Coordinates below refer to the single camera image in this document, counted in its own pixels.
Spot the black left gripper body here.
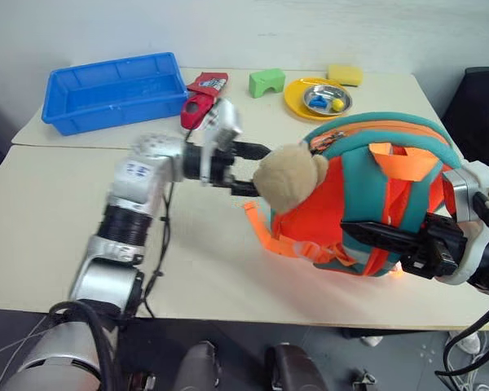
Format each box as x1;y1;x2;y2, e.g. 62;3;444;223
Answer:
209;140;238;189

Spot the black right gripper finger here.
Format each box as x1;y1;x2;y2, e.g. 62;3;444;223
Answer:
339;220;427;242
362;235;425;257

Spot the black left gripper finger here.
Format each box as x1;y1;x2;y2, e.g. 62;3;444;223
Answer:
229;178;260;199
231;140;272;163

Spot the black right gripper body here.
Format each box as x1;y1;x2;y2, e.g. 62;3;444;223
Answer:
398;212;470;280

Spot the orange and teal backpack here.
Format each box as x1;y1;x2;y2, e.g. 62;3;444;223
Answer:
243;112;464;279

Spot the tan plush bear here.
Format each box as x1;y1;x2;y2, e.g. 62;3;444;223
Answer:
253;143;329;215

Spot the red snack bag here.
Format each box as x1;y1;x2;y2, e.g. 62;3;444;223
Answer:
180;72;231;132

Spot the yellow plate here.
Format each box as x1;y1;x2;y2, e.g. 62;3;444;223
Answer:
284;77;352;122

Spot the green arch block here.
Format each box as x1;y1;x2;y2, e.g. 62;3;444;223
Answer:
248;68;287;99

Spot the steel bowl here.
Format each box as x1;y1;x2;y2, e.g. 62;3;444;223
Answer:
302;84;354;116

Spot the yellow sponge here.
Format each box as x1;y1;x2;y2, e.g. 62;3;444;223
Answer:
326;64;364;88

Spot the blue plastic bin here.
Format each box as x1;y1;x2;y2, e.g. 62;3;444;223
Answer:
41;51;190;137

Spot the black chair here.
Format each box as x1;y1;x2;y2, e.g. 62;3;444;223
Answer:
440;66;489;165

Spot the dark rounded shape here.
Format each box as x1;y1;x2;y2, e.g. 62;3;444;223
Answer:
174;340;223;391
264;343;332;391

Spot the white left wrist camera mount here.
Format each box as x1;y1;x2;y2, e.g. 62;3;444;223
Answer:
200;99;245;187

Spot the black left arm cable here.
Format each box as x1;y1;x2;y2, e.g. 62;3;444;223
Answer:
143;126;196;319

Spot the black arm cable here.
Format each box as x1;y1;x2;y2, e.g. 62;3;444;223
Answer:
143;126;196;319
434;190;489;380

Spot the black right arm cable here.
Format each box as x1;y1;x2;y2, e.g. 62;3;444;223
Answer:
434;190;489;380

